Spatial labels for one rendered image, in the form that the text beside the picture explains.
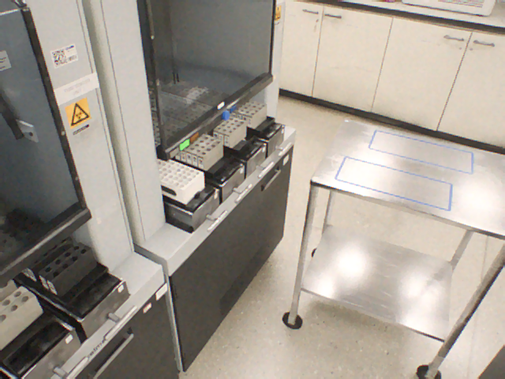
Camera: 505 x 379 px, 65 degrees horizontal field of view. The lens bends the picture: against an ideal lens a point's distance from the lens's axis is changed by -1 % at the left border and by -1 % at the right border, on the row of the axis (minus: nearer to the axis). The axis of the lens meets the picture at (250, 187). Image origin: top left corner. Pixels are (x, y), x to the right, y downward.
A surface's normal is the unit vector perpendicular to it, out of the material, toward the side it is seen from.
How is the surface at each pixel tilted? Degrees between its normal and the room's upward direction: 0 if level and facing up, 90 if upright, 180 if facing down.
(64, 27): 90
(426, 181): 0
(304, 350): 0
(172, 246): 0
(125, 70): 90
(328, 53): 90
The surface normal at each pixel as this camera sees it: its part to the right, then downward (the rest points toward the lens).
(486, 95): -0.49, 0.53
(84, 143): 0.87, 0.33
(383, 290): 0.03, -0.79
